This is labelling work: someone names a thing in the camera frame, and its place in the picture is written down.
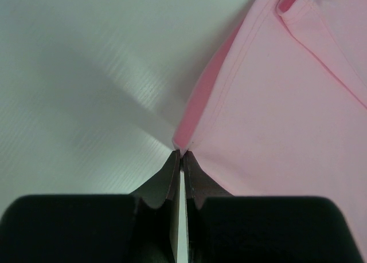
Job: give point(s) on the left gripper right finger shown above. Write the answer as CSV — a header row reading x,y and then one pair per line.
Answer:
x,y
227,228

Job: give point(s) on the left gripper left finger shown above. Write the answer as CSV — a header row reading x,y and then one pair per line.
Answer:
x,y
134,227

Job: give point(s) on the pink t-shirt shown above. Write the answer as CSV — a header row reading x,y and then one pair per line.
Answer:
x,y
281,107

